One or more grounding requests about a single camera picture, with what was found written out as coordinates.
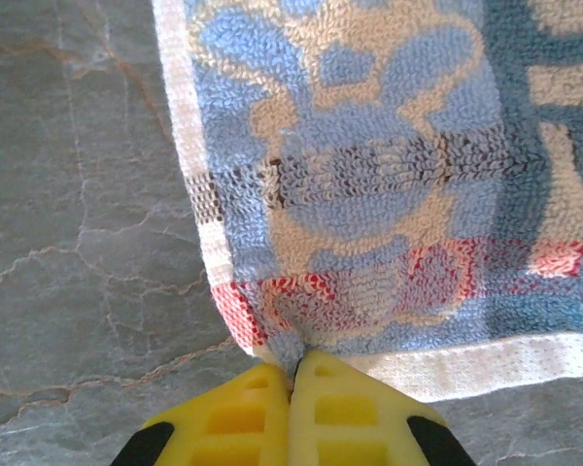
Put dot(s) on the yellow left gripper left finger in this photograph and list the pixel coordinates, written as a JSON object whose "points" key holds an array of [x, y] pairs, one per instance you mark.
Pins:
{"points": [[233, 417]]}

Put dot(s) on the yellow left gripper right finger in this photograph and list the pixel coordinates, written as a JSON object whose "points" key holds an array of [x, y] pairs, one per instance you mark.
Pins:
{"points": [[350, 412]]}

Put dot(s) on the blue patterned towel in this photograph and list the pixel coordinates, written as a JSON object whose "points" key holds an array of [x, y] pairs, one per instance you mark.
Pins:
{"points": [[369, 170]]}

